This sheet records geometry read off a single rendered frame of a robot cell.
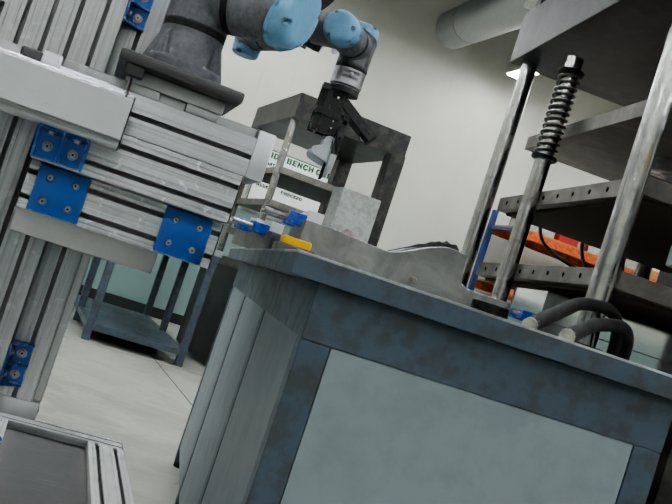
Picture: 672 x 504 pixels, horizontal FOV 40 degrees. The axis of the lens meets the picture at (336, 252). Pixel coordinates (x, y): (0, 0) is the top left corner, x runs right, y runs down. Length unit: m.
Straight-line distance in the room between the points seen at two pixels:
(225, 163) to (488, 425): 0.65
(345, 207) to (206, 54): 4.87
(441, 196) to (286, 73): 2.15
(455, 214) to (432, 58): 1.70
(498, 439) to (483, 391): 0.08
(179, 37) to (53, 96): 0.28
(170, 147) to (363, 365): 0.53
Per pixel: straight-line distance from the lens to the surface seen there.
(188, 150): 1.68
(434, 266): 2.10
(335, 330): 1.44
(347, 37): 2.04
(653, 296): 2.50
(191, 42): 1.71
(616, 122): 2.87
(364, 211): 6.58
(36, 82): 1.56
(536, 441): 1.56
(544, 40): 3.37
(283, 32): 1.67
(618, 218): 2.40
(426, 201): 10.10
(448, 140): 10.23
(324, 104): 2.14
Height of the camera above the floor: 0.75
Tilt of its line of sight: 3 degrees up
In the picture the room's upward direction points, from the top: 18 degrees clockwise
